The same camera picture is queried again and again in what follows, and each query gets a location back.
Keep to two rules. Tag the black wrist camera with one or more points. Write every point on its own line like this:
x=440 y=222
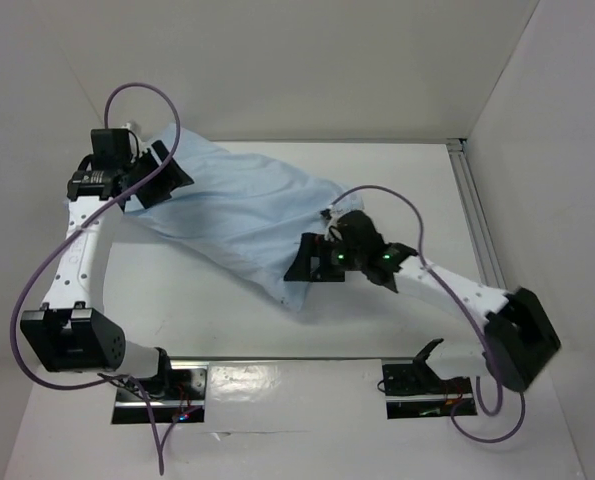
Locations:
x=114 y=148
x=352 y=234

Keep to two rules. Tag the white pillow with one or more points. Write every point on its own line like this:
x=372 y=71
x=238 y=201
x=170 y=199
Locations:
x=351 y=202

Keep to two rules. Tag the light blue pillowcase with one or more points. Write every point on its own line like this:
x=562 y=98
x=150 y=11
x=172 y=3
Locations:
x=246 y=212

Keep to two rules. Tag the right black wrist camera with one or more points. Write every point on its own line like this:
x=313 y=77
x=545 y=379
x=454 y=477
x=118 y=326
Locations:
x=352 y=234

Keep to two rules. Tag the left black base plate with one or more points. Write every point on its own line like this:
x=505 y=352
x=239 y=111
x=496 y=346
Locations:
x=180 y=398

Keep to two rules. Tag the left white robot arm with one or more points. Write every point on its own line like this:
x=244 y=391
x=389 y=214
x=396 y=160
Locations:
x=69 y=331

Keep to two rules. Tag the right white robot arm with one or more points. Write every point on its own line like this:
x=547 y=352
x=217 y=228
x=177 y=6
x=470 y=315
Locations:
x=515 y=340

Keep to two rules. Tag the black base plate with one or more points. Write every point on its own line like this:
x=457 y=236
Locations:
x=180 y=398
x=413 y=391

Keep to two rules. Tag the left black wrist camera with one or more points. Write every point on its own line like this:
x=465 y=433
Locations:
x=114 y=148

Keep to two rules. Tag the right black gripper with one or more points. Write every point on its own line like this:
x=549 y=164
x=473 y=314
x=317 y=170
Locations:
x=316 y=257

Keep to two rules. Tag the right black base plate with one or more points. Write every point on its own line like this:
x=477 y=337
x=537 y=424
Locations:
x=413 y=391

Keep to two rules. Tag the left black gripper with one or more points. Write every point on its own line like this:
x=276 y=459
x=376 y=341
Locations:
x=168 y=179

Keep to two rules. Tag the aluminium rail frame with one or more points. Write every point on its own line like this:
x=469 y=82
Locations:
x=485 y=254

